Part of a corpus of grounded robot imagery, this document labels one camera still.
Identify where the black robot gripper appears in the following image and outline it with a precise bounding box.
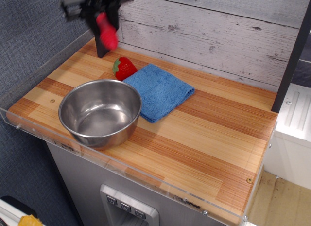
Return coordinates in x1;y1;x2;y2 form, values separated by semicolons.
60;0;131;30

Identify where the red-handled metal spork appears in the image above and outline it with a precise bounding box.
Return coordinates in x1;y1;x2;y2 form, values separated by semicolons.
96;12;118;50

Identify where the stainless steel bowl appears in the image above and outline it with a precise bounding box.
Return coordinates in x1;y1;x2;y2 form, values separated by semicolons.
58;79;142;150

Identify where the yellow object at corner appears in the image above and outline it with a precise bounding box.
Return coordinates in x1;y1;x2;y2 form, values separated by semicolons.
18;215;43;226

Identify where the red toy strawberry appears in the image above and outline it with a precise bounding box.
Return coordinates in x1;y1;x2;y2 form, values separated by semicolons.
112;57;138;81

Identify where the folded blue cloth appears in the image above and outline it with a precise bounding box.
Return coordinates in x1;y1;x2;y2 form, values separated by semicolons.
124;64;195;123

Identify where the clear acrylic edge guard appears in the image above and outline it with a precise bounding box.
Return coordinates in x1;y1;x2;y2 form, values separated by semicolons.
0;106;248;226

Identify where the grey toy fridge cabinet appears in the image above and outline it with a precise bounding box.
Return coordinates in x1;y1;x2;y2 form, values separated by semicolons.
47;143;221;226

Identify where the silver dispenser button panel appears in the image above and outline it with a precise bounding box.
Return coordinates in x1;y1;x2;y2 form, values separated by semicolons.
100;184;160;226

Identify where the white toy sink unit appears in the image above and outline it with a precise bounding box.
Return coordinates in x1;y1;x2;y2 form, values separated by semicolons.
264;84;311;189

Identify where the dark left upright post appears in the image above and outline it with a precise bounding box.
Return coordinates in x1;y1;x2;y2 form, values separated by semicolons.
91;11;111;58

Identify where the dark upright post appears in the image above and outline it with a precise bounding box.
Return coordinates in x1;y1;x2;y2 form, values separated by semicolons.
271;0;311;113
91;11;111;58

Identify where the dark right upright post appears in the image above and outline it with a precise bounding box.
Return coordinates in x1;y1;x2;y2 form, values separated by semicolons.
271;0;311;113

